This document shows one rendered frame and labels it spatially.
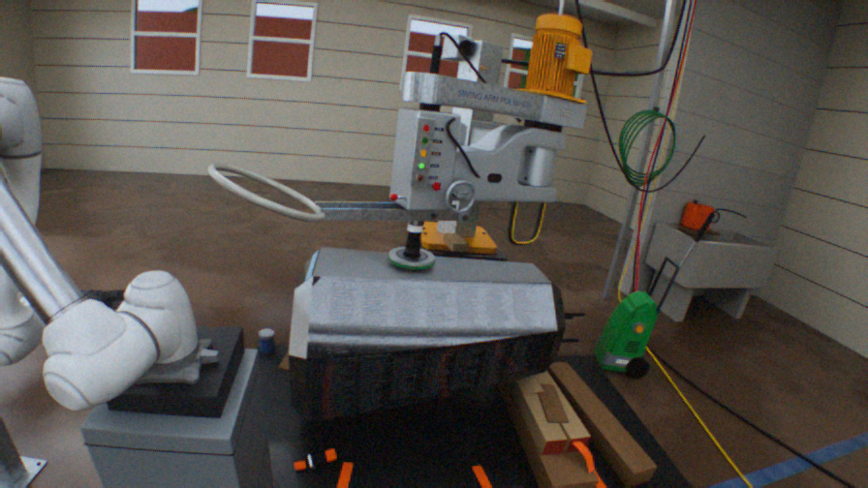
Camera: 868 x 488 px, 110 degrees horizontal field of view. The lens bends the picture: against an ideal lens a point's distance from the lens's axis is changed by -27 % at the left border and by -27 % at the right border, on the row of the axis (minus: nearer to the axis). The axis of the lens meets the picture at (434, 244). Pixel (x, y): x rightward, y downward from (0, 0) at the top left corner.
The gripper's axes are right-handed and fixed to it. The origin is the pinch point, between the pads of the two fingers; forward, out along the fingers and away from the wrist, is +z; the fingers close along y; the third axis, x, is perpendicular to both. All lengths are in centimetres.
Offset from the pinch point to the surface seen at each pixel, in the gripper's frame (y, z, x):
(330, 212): -43, 53, 36
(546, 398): -98, 149, -56
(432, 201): -51, 95, 40
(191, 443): 7.3, 17.8, -39.5
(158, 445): 7.5, 8.7, -39.7
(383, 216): -52, 73, 35
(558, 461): -77, 142, -84
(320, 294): -59, 44, 6
